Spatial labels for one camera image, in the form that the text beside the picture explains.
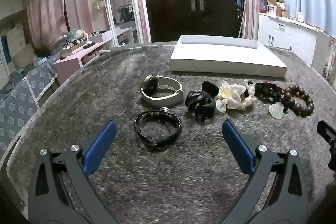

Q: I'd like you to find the white shallow tray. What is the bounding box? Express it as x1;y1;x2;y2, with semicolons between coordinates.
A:
170;35;289;79

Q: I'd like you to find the white cabinet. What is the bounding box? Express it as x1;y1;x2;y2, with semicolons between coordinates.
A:
257;12;326;67

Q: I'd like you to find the wristwatch with white strap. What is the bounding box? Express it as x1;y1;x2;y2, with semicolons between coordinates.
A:
140;75;184;108

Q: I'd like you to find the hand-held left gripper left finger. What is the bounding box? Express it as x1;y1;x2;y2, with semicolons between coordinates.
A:
28;120;124;224

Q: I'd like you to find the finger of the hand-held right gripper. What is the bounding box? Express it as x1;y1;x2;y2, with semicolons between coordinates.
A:
316;120;336;170

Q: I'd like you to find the pink shelf unit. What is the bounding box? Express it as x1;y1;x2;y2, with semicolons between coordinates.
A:
54;37;114;86

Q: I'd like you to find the black braided leather bracelet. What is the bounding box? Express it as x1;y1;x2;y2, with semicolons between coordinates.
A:
134;107;182;149

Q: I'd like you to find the grey fluffy mat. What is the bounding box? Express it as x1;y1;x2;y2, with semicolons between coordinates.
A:
5;42;332;224

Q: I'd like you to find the brown wooden bead bracelet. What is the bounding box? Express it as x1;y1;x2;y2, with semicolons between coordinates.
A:
281;85;315;117

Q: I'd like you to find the white flower hair scrunchie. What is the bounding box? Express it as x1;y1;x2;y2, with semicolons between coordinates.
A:
215;80;256;112

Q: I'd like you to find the pale jade pendant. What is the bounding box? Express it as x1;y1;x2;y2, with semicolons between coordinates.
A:
268;102;287;119

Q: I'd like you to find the black hair claw clip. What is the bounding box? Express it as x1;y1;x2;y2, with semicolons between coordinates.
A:
185;81;219;123

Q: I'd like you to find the pink curtain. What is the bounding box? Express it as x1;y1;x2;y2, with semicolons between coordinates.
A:
24;0;69;50

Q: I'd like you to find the white framed standing mirror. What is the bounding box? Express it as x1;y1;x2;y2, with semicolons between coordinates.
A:
101;0;144;46

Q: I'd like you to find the blue patterned cloth cover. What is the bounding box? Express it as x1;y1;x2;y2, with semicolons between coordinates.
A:
0;55;61;168

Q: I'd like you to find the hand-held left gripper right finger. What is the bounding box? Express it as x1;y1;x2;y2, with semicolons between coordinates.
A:
222;119;312;224

